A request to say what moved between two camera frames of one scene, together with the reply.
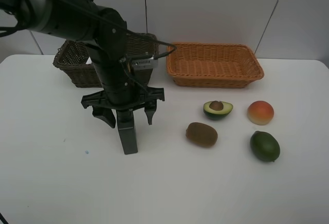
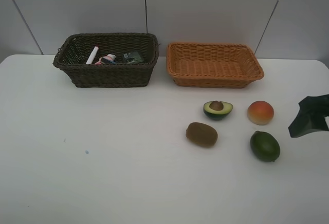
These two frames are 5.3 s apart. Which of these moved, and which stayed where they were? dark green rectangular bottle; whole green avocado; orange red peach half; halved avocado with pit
Moved: dark green rectangular bottle
Stayed: orange red peach half; halved avocado with pit; whole green avocado
